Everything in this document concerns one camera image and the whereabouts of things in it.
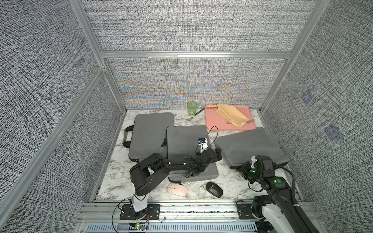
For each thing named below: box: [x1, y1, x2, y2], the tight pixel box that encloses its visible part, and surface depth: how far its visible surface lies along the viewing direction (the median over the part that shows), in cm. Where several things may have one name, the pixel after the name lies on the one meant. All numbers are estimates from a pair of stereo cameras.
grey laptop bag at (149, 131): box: [122, 112, 174, 163], surface depth 104 cm
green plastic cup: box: [186, 100, 198, 116], surface depth 116 cm
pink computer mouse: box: [167, 183, 188, 197], surface depth 81 cm
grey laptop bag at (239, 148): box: [215, 127, 290, 166], surface depth 106 cm
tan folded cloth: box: [214, 103, 250, 128], surface depth 119 cm
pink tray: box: [204, 104, 256, 131], surface depth 116 cm
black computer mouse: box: [205, 181, 224, 198], surface depth 81 cm
